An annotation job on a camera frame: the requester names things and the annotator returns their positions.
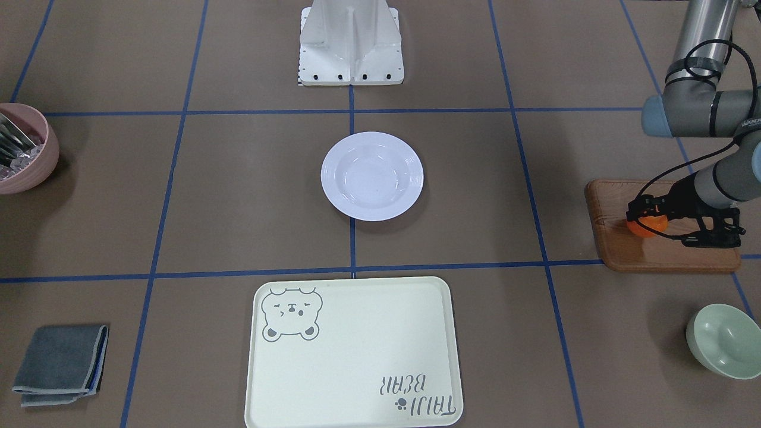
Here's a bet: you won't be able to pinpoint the grey folded cloth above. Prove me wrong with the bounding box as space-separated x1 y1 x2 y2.
12 325 109 407

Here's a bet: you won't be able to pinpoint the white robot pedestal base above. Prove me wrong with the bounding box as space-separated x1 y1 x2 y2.
297 1 405 86

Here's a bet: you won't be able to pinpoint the green ceramic bowl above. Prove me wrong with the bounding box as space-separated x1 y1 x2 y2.
685 304 760 380

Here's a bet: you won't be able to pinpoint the brown wooden cutting board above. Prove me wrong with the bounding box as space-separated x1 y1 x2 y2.
585 179 740 274

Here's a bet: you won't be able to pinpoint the clear ice cubes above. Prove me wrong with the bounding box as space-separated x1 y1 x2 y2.
1 146 43 181

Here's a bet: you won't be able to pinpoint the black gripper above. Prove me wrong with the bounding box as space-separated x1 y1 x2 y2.
626 176 713 221

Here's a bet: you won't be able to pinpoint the white round plate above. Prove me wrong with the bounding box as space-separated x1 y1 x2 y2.
320 132 426 222

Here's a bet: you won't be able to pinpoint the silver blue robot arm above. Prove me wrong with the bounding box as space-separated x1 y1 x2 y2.
626 1 759 235

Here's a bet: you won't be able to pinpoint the orange mandarin fruit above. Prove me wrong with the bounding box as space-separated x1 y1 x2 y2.
626 216 669 238

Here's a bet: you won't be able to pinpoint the pink bowl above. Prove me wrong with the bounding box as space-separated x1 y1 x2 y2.
1 103 60 195

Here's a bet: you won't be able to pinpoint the metal scoop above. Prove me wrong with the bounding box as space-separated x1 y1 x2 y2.
1 114 45 158

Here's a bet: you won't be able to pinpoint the cream bear print tray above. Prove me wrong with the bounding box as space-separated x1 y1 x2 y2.
244 276 464 427

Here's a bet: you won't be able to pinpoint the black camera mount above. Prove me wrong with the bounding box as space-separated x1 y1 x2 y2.
680 207 746 249

